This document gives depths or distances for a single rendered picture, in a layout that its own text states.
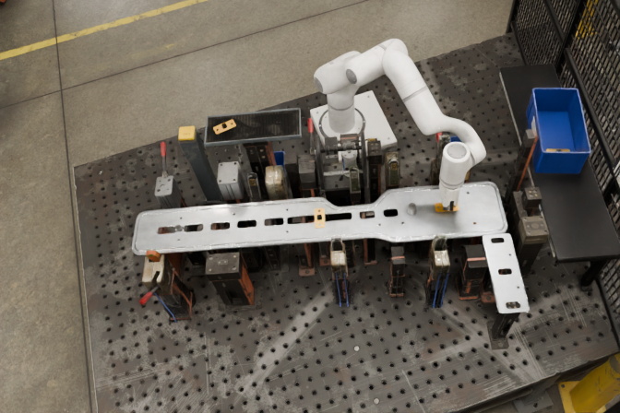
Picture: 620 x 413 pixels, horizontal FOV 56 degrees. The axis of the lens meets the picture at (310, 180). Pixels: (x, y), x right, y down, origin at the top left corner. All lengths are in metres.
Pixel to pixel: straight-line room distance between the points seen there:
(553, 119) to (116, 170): 1.94
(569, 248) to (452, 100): 1.05
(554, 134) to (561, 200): 0.30
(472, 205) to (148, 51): 2.96
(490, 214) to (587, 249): 0.33
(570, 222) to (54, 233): 2.81
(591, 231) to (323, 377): 1.07
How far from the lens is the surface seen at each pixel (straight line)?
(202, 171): 2.45
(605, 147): 2.27
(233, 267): 2.08
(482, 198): 2.22
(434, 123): 1.89
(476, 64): 3.08
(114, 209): 2.78
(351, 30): 4.30
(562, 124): 2.45
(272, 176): 2.19
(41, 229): 3.83
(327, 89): 2.37
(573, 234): 2.18
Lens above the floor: 2.86
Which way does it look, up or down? 56 degrees down
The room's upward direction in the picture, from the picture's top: 10 degrees counter-clockwise
